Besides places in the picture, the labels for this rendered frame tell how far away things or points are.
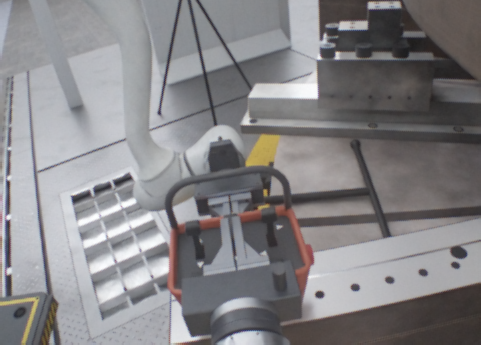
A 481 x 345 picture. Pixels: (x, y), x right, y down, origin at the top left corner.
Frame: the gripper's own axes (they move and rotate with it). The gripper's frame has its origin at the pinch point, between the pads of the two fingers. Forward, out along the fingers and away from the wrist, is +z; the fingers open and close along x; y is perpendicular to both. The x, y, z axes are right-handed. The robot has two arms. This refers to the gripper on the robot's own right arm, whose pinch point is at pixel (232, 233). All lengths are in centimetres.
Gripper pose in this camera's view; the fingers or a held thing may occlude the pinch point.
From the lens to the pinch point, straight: 52.9
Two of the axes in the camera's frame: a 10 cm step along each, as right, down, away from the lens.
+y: -1.3, -8.1, -5.7
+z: -1.1, -5.6, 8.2
